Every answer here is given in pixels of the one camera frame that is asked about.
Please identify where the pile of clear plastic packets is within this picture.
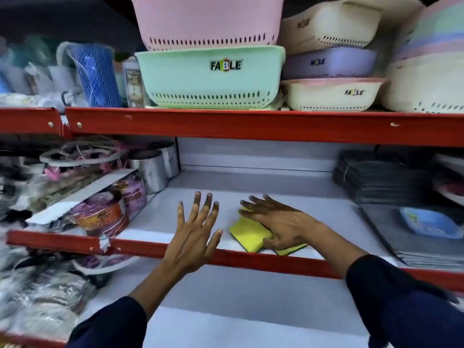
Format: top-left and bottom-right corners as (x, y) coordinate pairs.
(0, 250), (109, 341)

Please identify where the steel canister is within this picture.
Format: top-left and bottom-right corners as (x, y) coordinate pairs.
(152, 141), (180, 179)
(129, 149), (168, 194)

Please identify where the person's right hand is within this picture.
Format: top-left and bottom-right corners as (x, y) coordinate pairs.
(238, 195), (322, 251)

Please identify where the person's left hand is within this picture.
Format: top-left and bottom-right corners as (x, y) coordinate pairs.
(163, 192), (223, 275)

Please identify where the cream plastic basket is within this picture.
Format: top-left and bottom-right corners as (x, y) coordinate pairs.
(277, 1), (382, 55)

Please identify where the lavender plastic basket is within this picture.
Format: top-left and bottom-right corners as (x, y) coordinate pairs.
(282, 46), (377, 80)

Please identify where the person's right forearm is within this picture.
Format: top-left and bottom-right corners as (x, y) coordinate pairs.
(308, 220), (464, 348)

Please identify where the white round clip hanger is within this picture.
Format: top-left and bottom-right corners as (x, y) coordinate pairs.
(39, 141), (125, 168)

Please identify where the clear packet with label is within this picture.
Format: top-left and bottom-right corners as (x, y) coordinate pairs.
(122, 57), (151, 109)

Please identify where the pink plastic basket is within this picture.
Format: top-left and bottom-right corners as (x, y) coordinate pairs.
(129, 0), (286, 51)

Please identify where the blue mesh roll in plastic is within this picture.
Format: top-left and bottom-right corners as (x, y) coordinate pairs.
(57, 42), (122, 108)

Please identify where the cream basket with pink rim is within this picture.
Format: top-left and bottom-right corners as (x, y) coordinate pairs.
(281, 78), (385, 112)

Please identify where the blue plastic tray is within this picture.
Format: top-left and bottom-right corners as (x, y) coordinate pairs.
(399, 207), (464, 239)

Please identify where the mint green plastic basket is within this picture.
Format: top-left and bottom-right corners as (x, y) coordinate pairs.
(135, 45), (286, 109)

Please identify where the stack of dark mats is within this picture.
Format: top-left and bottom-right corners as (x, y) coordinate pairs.
(333, 150), (434, 205)

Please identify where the stack of pastel plastic basins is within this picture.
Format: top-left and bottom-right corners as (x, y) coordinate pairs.
(381, 0), (464, 114)

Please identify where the short red shelf beam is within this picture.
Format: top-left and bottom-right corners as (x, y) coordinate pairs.
(0, 107), (63, 135)
(6, 230), (103, 255)

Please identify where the long red shelf beam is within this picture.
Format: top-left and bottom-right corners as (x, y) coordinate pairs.
(108, 238), (464, 293)
(65, 107), (464, 148)

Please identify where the white cardboard strip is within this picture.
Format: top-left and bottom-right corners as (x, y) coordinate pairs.
(26, 168), (136, 226)

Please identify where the person's left forearm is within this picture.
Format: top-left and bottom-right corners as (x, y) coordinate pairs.
(66, 258), (198, 348)

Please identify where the yellow cleaning sponge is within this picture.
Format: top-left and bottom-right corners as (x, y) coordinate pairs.
(229, 210), (309, 256)

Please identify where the stack of grey sheets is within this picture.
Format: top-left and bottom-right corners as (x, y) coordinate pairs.
(359, 203), (464, 269)

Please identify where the purple and orange packet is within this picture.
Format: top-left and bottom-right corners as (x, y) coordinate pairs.
(69, 174), (147, 238)

